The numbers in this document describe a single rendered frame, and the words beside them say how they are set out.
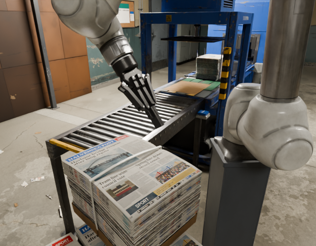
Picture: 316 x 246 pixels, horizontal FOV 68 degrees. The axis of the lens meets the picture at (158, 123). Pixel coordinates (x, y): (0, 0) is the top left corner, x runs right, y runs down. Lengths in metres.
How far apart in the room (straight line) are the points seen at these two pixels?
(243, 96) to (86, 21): 0.56
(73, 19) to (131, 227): 0.49
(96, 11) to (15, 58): 3.88
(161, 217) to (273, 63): 0.51
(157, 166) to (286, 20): 0.53
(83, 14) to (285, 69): 0.51
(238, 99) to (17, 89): 3.97
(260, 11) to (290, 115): 3.82
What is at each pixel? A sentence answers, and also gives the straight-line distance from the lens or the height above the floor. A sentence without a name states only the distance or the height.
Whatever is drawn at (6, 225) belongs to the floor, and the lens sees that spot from 2.36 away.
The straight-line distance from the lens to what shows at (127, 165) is 0.77.
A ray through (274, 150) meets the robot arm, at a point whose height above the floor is 1.17.
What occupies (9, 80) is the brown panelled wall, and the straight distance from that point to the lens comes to 4.42.
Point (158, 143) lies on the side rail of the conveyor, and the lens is 1.61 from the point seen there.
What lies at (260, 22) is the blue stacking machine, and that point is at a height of 1.44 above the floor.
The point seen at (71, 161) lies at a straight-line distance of 0.86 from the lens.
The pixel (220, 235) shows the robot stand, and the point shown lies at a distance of 1.20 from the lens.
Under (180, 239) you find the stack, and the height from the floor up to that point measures 0.83.
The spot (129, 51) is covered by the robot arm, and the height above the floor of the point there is 1.40.
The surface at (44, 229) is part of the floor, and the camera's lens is 2.19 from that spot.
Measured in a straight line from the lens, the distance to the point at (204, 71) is 3.07.
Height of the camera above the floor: 1.49
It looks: 24 degrees down
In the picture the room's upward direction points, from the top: straight up
